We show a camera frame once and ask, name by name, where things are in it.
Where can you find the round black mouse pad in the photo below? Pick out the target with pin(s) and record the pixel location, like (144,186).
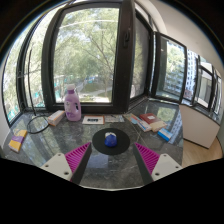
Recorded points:
(98,141)

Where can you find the yellow and purple box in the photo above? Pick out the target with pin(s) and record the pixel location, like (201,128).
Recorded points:
(17,140)

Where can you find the beige cardboard box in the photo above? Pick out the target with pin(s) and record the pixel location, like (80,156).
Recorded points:
(56,118)

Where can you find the cream-coloured box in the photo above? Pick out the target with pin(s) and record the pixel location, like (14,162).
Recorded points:
(159,125)

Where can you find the red book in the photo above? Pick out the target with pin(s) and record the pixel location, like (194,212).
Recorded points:
(149,118)

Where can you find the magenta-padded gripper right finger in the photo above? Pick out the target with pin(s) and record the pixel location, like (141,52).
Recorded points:
(147,156)

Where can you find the purple plastic bottle white cap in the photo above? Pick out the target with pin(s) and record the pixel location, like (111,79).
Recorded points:
(72,106)

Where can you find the pale printed leaflet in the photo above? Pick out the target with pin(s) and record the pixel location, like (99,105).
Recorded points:
(114,118)

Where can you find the blue and white computer mouse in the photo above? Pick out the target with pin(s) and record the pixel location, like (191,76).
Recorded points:
(110,140)

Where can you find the colourful printed booklet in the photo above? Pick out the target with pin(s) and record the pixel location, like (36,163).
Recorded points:
(132,119)

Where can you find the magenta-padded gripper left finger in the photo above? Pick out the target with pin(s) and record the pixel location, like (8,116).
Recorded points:
(78,156)

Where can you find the white booklet orange edge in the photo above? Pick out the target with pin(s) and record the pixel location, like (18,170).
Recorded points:
(93,120)

